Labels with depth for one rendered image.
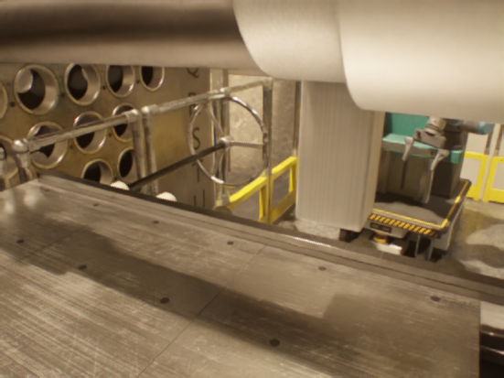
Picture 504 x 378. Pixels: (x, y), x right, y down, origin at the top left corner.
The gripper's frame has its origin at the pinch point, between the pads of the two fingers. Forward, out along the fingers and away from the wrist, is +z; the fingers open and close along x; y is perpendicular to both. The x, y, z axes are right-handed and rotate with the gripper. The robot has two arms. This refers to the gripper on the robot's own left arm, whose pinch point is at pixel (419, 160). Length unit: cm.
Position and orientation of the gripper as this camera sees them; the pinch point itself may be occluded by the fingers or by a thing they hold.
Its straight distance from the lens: 190.3
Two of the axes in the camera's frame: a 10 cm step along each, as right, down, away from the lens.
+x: 7.1, 3.8, -5.9
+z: -3.6, 9.2, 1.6
